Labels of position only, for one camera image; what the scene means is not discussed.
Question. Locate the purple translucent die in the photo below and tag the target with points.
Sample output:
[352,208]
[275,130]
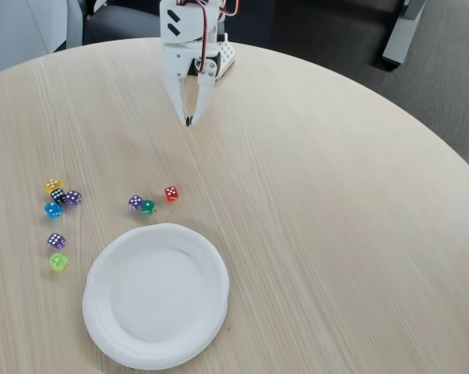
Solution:
[135,202]
[56,241]
[73,197]

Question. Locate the white paper plate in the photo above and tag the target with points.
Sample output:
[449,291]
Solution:
[156,296]

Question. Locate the dark grey chair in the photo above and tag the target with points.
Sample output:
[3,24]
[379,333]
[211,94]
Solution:
[117,23]

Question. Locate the red translucent die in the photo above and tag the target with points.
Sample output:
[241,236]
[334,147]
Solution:
[171,193]

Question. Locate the dark green translucent die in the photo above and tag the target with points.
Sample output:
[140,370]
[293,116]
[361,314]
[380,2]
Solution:
[148,206]

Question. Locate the yellow translucent die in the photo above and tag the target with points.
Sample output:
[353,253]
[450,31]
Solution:
[53,184]

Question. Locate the black die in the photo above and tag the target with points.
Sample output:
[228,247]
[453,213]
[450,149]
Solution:
[58,196]

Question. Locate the blue translucent die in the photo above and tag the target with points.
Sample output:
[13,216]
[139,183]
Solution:
[53,210]

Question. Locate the grey desk leg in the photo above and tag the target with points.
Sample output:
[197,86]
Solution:
[400,35]

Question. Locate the lime green translucent die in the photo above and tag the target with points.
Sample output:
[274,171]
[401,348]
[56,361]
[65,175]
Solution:
[58,262]

